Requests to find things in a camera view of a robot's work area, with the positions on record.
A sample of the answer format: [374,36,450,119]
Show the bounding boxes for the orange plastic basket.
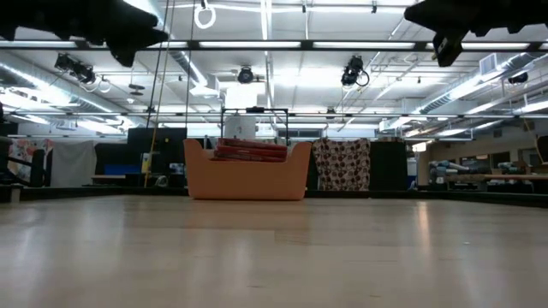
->
[182,138,313,202]

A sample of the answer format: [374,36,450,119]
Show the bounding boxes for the colourful floral cloth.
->
[8,138,55,181]

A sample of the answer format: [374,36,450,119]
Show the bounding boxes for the black table edge rail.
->
[0,186,548,210]

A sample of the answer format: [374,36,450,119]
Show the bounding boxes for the blue bench shelf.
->
[104,164,143,176]

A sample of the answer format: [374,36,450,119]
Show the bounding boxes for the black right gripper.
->
[403,0,548,68]

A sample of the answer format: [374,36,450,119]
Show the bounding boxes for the white cable ring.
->
[194,0,217,31]

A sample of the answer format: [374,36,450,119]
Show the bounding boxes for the white hanging cloth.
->
[50,140,98,188]

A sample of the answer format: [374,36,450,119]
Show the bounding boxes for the brown dotted cloth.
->
[311,137,372,192]

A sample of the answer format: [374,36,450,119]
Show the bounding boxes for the wooden bench top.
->
[444,172,548,181]

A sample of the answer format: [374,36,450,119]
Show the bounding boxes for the red Orville popcorn bag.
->
[210,152,287,164]
[217,137,289,151]
[213,145,289,159]

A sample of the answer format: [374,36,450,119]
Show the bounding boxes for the black cart frame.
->
[220,106,290,143]

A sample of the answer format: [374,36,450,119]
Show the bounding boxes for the black wall panel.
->
[127,127,188,187]

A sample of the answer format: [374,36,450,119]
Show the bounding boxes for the black round ceiling camera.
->
[236,65,255,86]

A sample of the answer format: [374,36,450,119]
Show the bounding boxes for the hanging yellow cable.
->
[143,0,171,188]

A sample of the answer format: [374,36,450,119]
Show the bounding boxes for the black metal stand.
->
[0,121,46,189]

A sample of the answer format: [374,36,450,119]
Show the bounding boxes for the black divider panel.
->
[368,140,408,192]

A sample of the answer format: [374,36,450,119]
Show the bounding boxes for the black overhead camera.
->
[340,55,371,88]

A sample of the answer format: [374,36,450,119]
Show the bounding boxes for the black ceiling camera cluster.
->
[53,52,98,86]

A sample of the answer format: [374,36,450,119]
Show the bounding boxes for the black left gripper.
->
[0,0,170,68]

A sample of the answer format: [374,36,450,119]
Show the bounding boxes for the white cylinder container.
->
[223,115,258,140]

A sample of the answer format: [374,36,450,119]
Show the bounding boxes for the black overhead crossbar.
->
[0,39,548,53]

